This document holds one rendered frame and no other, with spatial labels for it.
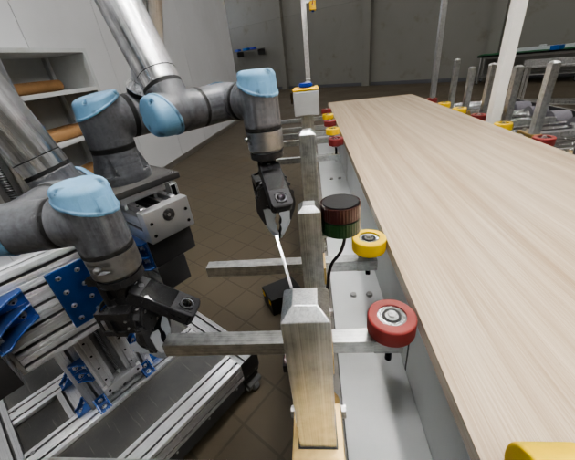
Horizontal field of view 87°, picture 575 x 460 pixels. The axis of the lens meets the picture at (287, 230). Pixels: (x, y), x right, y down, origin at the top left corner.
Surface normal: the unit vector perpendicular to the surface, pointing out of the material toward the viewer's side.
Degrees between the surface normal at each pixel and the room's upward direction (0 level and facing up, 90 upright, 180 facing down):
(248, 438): 0
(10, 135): 85
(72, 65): 90
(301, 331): 90
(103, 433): 0
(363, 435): 0
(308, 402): 90
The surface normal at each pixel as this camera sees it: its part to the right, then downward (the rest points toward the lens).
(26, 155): 0.44, 0.33
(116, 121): 0.76, 0.26
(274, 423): -0.11, -0.87
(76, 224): 0.06, 0.47
